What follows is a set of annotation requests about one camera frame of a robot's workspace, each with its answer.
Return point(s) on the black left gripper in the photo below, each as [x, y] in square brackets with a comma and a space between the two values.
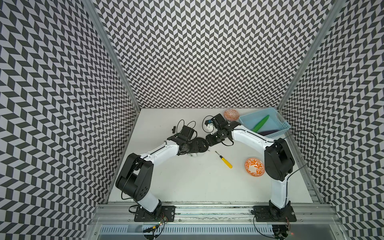
[194, 148]

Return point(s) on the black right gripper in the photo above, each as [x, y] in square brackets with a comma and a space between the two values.
[210, 140]

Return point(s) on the white twin bell alarm clock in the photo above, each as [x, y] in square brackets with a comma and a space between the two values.
[197, 147]

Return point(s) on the yellow handled screwdriver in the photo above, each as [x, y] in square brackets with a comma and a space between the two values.
[224, 160]

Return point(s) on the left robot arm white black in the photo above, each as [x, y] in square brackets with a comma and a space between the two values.
[135, 177]

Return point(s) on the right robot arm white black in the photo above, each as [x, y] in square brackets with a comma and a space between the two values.
[278, 158]

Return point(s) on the green cucumber toy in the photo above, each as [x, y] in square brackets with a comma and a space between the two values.
[260, 124]

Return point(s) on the dark purple eggplant toy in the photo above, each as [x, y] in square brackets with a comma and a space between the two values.
[265, 133]

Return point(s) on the orange patterned bowl upright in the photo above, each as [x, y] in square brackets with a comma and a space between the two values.
[254, 167]

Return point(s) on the light blue plastic basket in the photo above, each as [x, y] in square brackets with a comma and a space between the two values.
[276, 122]

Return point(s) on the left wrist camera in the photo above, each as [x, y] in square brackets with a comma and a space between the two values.
[187, 133]

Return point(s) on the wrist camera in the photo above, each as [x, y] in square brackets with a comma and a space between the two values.
[187, 133]
[218, 122]

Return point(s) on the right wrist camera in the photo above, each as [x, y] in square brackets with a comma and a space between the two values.
[218, 122]

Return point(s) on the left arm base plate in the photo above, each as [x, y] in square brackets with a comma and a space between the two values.
[161, 213]

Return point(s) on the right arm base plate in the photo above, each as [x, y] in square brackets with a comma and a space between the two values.
[273, 214]

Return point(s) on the aluminium front rail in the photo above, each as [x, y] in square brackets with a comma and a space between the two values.
[221, 213]

